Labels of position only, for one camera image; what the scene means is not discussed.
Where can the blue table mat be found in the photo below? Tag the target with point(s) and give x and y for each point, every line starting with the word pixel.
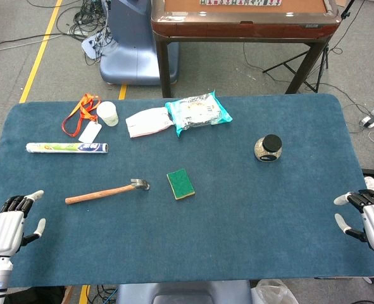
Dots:
pixel 205 237

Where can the teal plastic snack package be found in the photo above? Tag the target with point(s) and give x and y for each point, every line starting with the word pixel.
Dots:
pixel 196 111

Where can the brown mahjong table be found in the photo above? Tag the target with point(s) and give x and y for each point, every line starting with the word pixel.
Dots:
pixel 237 30

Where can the mahjong tiles showing faces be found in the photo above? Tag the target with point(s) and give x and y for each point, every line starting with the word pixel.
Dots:
pixel 237 2

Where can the own blue robot base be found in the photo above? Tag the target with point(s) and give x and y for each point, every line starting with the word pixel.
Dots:
pixel 183 293

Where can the glass jar black lid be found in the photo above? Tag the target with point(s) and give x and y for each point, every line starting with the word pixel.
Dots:
pixel 267 149

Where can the clear plastic bag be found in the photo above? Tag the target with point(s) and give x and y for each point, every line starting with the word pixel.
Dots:
pixel 275 293

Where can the white plastic cup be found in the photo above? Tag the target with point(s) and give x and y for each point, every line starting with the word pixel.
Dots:
pixel 107 114

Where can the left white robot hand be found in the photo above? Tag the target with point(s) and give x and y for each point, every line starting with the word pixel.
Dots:
pixel 3 228

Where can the pale blue power strip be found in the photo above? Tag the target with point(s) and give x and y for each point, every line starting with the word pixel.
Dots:
pixel 90 46

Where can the white folded cloth pouch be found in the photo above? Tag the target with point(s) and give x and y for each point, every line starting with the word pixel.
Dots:
pixel 145 123

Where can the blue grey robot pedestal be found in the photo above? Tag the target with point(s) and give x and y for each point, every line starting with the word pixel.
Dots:
pixel 133 47

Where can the black tripod stand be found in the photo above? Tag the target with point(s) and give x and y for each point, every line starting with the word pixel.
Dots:
pixel 284 62

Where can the green yellow scouring sponge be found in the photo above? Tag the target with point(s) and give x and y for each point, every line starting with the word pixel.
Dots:
pixel 180 183

